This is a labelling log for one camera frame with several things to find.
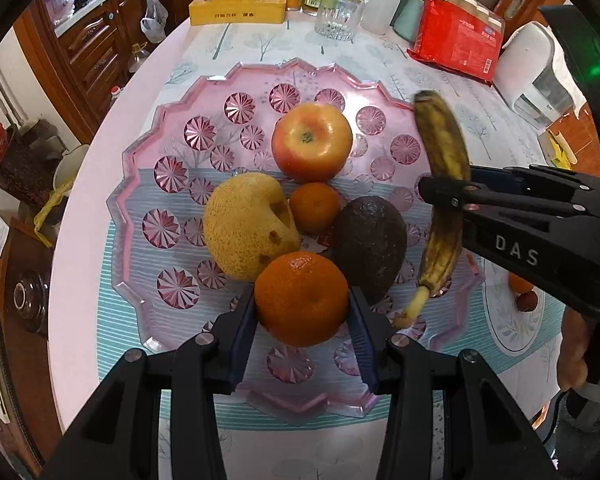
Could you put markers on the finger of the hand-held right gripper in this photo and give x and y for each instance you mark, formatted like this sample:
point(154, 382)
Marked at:
point(480, 200)
point(495, 176)

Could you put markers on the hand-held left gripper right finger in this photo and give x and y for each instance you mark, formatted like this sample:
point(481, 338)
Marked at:
point(362, 345)

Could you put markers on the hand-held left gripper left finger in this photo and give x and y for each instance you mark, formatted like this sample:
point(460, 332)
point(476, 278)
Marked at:
point(242, 340)

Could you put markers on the mandarin orange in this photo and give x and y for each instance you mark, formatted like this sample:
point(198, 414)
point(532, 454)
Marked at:
point(314, 208)
point(520, 285)
point(300, 300)

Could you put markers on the red lychee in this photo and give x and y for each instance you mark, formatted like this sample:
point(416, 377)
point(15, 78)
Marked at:
point(526, 301)

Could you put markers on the spotted ripe banana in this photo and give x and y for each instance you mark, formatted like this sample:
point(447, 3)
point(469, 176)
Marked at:
point(442, 135)

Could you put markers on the white leaf-print plate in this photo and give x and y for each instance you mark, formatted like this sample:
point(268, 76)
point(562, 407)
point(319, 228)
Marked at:
point(510, 330)

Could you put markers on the dark avocado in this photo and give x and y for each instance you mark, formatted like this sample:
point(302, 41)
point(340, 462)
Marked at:
point(370, 250)

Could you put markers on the yellow pear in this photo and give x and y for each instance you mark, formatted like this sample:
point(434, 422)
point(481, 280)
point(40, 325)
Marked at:
point(240, 230)

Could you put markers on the pink plastic fruit bowl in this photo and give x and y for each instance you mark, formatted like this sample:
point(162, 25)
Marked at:
point(180, 220)

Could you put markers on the red apple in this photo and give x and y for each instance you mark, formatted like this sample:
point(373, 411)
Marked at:
point(310, 145)

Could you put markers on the person's right hand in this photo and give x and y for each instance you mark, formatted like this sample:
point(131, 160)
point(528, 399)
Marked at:
point(572, 350)

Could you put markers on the yellow sponge pack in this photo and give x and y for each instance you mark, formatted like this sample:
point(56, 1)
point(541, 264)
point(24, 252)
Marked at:
point(555, 150)

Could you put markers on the white countertop appliance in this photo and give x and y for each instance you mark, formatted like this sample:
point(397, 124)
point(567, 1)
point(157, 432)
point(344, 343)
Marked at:
point(525, 60)

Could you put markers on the white cloth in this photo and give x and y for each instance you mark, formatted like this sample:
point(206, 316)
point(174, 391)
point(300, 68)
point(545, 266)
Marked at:
point(565, 75)

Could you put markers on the red package of paper cups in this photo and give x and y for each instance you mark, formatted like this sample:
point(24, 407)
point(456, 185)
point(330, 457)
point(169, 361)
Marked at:
point(455, 40)

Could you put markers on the white squeeze bottle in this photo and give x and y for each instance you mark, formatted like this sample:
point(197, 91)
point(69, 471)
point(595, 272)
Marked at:
point(380, 10)

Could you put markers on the dark clay pot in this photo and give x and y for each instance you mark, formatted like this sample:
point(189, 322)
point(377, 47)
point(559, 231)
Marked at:
point(27, 300)

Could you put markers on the clear ribbed glass cup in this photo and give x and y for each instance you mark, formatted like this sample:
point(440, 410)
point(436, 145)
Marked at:
point(339, 17)

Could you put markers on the yellow cloth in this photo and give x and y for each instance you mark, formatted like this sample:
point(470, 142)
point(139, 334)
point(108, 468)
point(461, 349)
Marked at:
point(50, 210)

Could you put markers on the white enamel pot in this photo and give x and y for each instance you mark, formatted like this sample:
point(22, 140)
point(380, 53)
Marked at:
point(70, 165)

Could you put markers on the white paper card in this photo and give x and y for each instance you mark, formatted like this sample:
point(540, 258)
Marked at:
point(0, 235)

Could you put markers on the white tree-print tablecloth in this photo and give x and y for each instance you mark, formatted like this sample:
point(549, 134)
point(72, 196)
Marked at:
point(260, 45)

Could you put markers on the red-cap oil bottle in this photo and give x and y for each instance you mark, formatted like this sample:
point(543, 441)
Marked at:
point(116, 99)

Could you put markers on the dark jar with red lid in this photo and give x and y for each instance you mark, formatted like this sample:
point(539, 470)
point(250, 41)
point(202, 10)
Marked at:
point(20, 175)

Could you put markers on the clear oil bottle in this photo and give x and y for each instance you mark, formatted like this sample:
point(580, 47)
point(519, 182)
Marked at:
point(139, 59)

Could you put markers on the yellow rectangular box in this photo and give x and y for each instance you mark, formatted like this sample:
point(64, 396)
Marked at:
point(237, 8)

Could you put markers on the wooden kitchen cabinet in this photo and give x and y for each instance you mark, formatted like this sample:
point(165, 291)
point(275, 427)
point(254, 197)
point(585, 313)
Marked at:
point(90, 60)

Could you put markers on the white plastic bag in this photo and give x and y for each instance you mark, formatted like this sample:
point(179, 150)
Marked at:
point(152, 20)

